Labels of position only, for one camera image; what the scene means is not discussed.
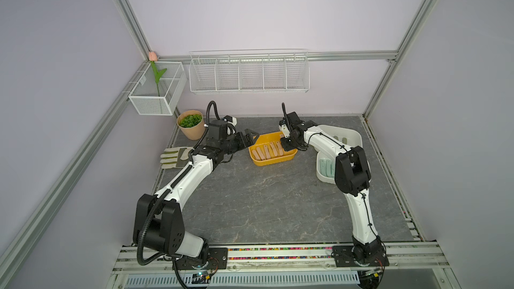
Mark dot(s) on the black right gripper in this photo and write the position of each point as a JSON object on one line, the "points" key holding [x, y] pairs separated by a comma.
{"points": [[286, 146]]}

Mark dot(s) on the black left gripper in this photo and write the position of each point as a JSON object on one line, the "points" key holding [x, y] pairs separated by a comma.
{"points": [[243, 144]]}

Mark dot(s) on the peach knife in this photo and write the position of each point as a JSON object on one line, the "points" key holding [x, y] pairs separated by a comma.
{"points": [[256, 155], [260, 153], [267, 153], [274, 150], [280, 149]]}

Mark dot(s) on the mint knife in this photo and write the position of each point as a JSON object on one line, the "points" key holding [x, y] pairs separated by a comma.
{"points": [[322, 167], [329, 168]]}

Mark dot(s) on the white basin with knives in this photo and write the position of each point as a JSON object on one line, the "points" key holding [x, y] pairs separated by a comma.
{"points": [[353, 137]]}

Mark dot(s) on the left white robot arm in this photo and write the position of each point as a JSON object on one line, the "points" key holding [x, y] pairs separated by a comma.
{"points": [[159, 228]]}

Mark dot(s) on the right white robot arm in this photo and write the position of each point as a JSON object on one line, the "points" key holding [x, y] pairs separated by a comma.
{"points": [[352, 178]]}

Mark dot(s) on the peach plastic plant pot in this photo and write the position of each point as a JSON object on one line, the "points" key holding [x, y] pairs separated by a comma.
{"points": [[194, 133]]}

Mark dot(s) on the green artificial plant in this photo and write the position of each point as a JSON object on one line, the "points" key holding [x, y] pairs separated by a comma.
{"points": [[191, 121]]}

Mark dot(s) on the beige green work glove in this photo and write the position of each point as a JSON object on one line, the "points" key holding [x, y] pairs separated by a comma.
{"points": [[175, 158]]}

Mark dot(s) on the small white mesh basket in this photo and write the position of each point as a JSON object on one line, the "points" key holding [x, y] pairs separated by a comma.
{"points": [[144, 94]]}

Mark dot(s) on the artificial pink tulip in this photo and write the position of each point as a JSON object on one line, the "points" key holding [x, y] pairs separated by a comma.
{"points": [[158, 73]]}

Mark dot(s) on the white wire wall shelf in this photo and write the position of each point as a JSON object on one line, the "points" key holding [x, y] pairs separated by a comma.
{"points": [[249, 71]]}

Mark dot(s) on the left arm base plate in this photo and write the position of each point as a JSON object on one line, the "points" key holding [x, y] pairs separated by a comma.
{"points": [[214, 258]]}

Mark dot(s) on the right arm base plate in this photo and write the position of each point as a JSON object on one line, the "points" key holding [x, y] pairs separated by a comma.
{"points": [[360, 256]]}

